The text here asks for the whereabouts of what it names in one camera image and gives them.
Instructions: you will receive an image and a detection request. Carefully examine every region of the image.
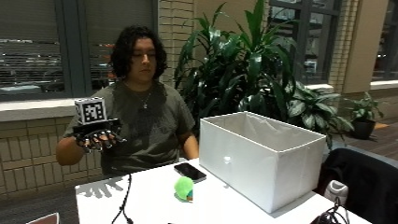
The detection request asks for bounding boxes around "white marker cube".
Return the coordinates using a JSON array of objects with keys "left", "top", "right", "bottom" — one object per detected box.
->
[{"left": 74, "top": 96, "right": 110, "bottom": 126}]

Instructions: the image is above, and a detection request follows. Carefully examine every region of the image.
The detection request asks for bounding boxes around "the person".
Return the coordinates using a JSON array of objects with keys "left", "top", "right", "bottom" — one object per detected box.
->
[{"left": 55, "top": 24, "right": 200, "bottom": 179}]

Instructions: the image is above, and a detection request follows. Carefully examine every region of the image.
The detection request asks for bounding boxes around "black smartphone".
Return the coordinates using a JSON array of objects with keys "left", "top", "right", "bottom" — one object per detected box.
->
[{"left": 173, "top": 162, "right": 208, "bottom": 183}]

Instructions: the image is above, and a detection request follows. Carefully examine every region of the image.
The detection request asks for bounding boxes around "green soft toy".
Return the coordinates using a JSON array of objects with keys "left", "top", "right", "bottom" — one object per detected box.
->
[{"left": 173, "top": 175, "right": 196, "bottom": 203}]

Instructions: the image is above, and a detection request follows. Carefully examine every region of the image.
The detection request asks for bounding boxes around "red and white object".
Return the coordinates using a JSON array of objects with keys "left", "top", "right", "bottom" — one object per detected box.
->
[{"left": 26, "top": 212, "right": 62, "bottom": 224}]

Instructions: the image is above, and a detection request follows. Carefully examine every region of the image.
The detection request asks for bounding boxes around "white fabric storage box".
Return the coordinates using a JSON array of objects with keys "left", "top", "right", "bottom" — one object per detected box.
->
[{"left": 199, "top": 111, "right": 329, "bottom": 215}]

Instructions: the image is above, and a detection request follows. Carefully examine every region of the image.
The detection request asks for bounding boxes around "tall green leafy plant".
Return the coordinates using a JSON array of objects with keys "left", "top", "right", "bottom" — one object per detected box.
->
[{"left": 173, "top": 0, "right": 300, "bottom": 132}]

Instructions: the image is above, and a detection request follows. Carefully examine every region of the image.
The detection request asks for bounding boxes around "broad-leaf green plant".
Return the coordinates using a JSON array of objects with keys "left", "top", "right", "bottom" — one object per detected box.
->
[{"left": 285, "top": 81, "right": 356, "bottom": 150}]

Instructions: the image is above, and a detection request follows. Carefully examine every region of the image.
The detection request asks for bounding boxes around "white plastic device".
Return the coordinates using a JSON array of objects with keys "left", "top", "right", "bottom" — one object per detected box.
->
[{"left": 324, "top": 179, "right": 350, "bottom": 206}]

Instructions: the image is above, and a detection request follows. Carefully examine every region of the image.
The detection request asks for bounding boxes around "small potted plant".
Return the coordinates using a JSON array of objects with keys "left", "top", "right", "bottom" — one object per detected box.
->
[{"left": 345, "top": 91, "right": 386, "bottom": 141}]

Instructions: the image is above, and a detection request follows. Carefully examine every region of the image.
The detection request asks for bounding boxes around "black chair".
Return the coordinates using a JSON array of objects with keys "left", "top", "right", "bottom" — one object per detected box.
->
[{"left": 315, "top": 147, "right": 398, "bottom": 224}]

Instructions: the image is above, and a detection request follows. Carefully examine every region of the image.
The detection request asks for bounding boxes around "silver necklace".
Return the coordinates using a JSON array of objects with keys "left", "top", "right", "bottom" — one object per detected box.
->
[{"left": 124, "top": 81, "right": 156, "bottom": 110}]

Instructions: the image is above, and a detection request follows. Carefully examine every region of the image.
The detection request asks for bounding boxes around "black cable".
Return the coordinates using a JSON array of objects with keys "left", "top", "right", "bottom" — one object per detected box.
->
[{"left": 111, "top": 173, "right": 135, "bottom": 224}]

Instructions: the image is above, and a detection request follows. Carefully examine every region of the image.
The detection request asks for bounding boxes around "window with dark frame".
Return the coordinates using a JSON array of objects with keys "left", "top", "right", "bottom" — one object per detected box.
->
[
  {"left": 370, "top": 0, "right": 398, "bottom": 82},
  {"left": 0, "top": 0, "right": 160, "bottom": 103},
  {"left": 268, "top": 0, "right": 344, "bottom": 86}
]

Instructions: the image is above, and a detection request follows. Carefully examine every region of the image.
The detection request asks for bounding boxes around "bundle of black cables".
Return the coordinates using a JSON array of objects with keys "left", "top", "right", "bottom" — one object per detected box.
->
[{"left": 311, "top": 197, "right": 352, "bottom": 224}]

